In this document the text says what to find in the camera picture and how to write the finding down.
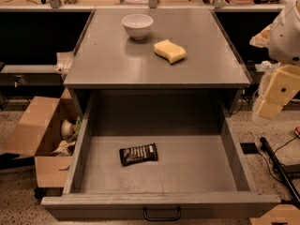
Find grey cabinet counter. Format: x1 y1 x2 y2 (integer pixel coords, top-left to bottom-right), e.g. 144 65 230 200
63 7 252 116

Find brown cardboard box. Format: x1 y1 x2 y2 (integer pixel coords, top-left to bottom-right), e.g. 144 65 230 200
3 89 78 188

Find white round object in box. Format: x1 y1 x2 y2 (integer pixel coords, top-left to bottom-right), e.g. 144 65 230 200
61 120 75 140

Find white ceramic bowl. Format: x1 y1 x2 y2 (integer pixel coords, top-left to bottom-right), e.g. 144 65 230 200
122 14 154 39

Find cardboard piece bottom right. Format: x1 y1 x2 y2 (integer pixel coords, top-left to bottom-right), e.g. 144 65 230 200
250 204 300 225

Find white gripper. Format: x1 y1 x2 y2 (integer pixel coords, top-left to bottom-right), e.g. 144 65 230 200
249 25 300 120

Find yellow sponge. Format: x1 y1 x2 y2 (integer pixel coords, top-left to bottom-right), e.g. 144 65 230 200
154 39 186 64

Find black drawer handle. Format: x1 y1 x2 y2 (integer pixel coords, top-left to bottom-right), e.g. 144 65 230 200
142 207 181 222

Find black rxbar chocolate bar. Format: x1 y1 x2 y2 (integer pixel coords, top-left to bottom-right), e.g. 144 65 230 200
119 143 158 167

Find grey open top drawer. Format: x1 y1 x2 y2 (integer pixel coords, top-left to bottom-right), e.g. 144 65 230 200
42 91 280 220

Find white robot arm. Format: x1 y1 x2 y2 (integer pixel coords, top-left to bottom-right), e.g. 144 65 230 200
249 0 300 123

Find black pole on floor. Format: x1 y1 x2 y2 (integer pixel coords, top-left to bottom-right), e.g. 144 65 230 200
260 137 300 205

